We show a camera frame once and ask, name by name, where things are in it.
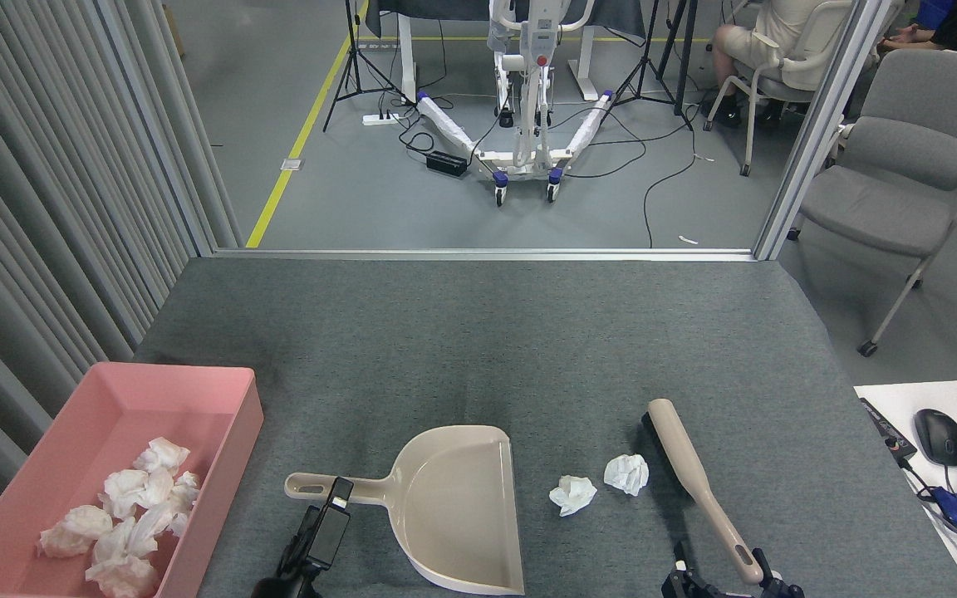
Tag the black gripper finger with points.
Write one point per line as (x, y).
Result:
(297, 548)
(682, 585)
(777, 590)
(329, 536)

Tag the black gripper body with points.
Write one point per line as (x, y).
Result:
(283, 590)

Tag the large white tissue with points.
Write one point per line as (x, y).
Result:
(626, 475)

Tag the beige plastic dustpan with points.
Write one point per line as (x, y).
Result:
(453, 507)

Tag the beige hand brush black bristles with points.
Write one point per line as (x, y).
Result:
(686, 457)

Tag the small white tissue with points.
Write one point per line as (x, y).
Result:
(571, 495)

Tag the pink plastic bin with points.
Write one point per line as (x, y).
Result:
(154, 407)

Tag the black flat control device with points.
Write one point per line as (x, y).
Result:
(885, 428)

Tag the black computer mouse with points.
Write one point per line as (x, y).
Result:
(939, 436)

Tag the metal floor outlet plate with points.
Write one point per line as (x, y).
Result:
(292, 164)

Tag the black power adapter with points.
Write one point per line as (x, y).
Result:
(447, 163)

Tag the grey padded chair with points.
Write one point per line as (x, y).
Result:
(877, 208)

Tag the white power strip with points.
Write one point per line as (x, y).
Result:
(380, 120)

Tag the white stand on wheels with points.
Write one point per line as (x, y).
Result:
(520, 156)

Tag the grey ribbed partition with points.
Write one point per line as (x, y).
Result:
(30, 208)

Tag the black tripod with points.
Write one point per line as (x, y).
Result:
(353, 41)
(686, 50)

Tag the white office chair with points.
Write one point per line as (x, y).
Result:
(815, 71)

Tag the white-legged desk with dark cloth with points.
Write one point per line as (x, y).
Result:
(429, 8)

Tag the seated person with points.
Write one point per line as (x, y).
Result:
(765, 25)

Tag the blue box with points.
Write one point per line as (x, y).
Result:
(931, 12)

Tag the silver table edge rail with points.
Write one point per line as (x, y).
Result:
(487, 254)

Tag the silver post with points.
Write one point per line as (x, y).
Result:
(819, 124)

